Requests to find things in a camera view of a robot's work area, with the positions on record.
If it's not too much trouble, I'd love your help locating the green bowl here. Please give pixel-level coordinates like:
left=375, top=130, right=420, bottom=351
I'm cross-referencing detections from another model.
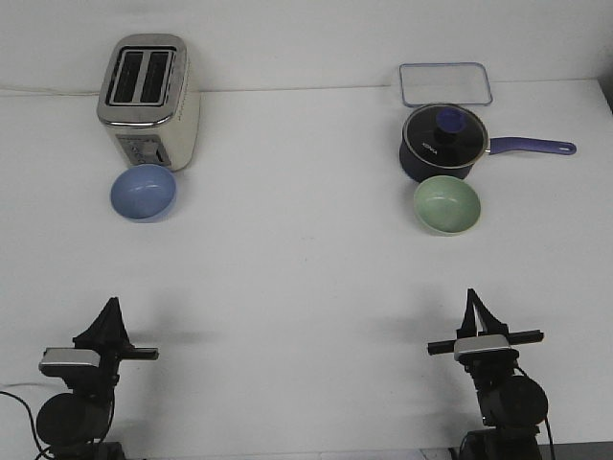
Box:
left=413, top=175, right=482, bottom=236

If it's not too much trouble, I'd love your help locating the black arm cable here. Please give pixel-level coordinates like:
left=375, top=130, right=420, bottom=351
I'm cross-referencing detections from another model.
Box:
left=511, top=366, right=556, bottom=460
left=0, top=390, right=52, bottom=459

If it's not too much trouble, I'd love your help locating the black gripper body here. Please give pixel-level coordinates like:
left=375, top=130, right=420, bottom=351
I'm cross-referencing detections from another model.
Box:
left=427, top=330, right=544, bottom=380
left=61, top=339, right=159, bottom=396

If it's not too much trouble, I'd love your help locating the blue bowl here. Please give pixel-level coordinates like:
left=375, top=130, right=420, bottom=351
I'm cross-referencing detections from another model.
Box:
left=109, top=164, right=177, bottom=223

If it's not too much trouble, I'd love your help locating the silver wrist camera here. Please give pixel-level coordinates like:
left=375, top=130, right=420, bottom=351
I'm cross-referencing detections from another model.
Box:
left=38, top=347, right=101, bottom=377
left=453, top=334, right=511, bottom=361

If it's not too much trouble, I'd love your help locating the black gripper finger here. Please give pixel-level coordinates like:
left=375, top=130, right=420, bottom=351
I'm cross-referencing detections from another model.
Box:
left=457, top=288, right=508, bottom=334
left=74, top=297, right=129, bottom=341

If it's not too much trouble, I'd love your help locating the glass lid with blue knob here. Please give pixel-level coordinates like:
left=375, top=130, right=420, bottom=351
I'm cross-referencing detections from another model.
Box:
left=403, top=103, right=488, bottom=169

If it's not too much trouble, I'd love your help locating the dark blue saucepan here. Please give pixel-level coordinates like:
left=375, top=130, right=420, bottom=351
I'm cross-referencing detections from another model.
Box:
left=399, top=135, right=577, bottom=182

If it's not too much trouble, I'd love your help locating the silver two-slot toaster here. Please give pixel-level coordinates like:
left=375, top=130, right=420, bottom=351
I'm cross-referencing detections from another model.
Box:
left=97, top=34, right=201, bottom=172

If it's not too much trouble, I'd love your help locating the clear container with blue rim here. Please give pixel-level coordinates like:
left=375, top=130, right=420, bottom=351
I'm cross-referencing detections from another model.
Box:
left=398, top=62, right=493, bottom=107

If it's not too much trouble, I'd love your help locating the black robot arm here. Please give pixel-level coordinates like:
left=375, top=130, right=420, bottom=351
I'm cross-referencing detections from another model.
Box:
left=427, top=288, right=551, bottom=459
left=34, top=297, right=159, bottom=459

